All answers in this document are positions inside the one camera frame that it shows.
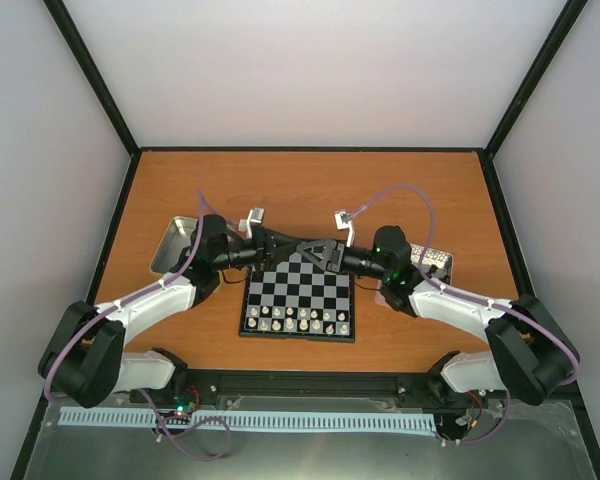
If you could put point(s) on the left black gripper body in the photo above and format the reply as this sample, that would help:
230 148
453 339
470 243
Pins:
263 254

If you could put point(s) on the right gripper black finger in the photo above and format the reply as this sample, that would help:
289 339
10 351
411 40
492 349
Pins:
320 244
317 254

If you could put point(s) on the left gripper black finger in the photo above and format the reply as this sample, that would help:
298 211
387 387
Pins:
281 254
286 243

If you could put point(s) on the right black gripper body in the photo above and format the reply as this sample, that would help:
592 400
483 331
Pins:
335 265

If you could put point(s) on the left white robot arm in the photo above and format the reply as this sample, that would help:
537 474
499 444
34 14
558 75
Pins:
86 358

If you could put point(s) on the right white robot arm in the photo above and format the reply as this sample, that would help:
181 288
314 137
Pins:
529 355

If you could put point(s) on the left green-lit circuit board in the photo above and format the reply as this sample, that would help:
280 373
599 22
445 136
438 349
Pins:
185 406

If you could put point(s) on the black and silver chessboard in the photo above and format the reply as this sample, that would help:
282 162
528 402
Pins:
298 284

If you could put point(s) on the left metal tray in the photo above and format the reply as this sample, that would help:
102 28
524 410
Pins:
176 238

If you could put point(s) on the right pink tray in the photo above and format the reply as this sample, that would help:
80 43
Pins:
437 264

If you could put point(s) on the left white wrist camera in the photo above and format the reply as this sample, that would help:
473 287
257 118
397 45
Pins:
254 219

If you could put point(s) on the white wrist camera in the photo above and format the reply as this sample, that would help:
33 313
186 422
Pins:
344 222
254 219

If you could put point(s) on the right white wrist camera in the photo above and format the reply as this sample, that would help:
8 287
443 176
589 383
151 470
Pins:
344 222

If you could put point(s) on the light blue cable duct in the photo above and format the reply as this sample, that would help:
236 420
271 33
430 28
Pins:
254 421

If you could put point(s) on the black aluminium frame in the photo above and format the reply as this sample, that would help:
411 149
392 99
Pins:
559 31

